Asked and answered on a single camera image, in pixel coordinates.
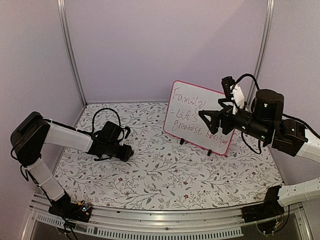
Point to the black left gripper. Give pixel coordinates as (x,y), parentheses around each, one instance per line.
(125,155)

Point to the front aluminium rail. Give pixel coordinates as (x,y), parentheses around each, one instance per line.
(108,223)

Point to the right aluminium frame post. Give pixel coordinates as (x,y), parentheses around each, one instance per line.
(265,37)

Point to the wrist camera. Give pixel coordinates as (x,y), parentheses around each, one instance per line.
(233,93)
(124,134)

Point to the pink framed whiteboard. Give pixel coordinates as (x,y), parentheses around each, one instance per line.
(182,118)

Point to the black whiteboard stand foot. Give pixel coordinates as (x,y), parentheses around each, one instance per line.
(182,141)

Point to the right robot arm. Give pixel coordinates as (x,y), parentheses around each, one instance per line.
(267,123)

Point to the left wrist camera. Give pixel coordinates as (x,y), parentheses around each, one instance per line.
(124,134)

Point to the aluminium frame post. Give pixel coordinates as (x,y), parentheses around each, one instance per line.
(265,37)
(61,6)

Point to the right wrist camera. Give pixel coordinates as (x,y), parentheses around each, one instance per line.
(233,93)

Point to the left aluminium frame post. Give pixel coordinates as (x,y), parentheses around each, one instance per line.
(61,6)

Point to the floral patterned table mat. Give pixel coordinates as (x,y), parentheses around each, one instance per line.
(162,174)

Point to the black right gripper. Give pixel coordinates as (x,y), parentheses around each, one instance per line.
(215,115)

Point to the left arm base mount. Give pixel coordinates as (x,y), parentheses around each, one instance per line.
(79,211)

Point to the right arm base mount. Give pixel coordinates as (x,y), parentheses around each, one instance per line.
(261,211)

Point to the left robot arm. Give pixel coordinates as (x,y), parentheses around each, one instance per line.
(35,135)

